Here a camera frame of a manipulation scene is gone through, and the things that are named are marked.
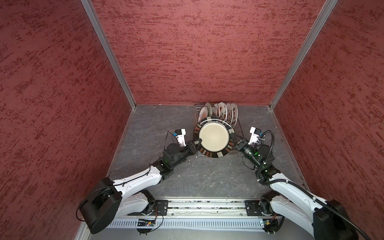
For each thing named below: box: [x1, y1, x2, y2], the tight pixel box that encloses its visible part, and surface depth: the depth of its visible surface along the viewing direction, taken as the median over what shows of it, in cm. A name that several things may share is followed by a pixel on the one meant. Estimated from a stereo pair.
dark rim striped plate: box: [193, 116, 235, 158], surface depth 78 cm
